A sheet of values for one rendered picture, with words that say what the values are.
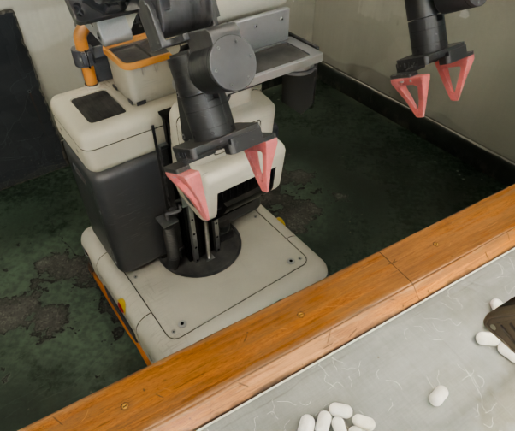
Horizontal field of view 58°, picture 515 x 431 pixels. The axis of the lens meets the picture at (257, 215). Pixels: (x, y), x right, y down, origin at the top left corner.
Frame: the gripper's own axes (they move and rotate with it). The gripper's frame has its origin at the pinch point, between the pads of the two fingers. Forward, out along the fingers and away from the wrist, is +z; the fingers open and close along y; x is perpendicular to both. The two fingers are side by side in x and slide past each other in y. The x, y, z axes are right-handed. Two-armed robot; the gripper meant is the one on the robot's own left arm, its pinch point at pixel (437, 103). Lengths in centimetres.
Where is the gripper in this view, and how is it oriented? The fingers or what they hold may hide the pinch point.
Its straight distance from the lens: 89.6
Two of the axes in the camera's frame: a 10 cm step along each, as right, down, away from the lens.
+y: 8.1, -4.1, 4.3
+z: 2.7, 9.0, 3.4
